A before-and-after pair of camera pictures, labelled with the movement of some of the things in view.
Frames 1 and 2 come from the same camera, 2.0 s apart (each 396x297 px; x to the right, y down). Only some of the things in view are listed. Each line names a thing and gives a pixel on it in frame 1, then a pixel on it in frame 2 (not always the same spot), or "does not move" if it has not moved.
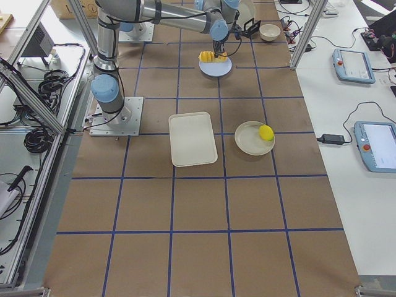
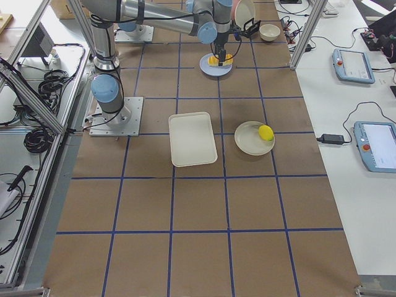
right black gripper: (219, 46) does not move
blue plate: (216, 69) does not move
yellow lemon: (266, 132) does not move
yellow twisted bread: (209, 56) to (213, 60)
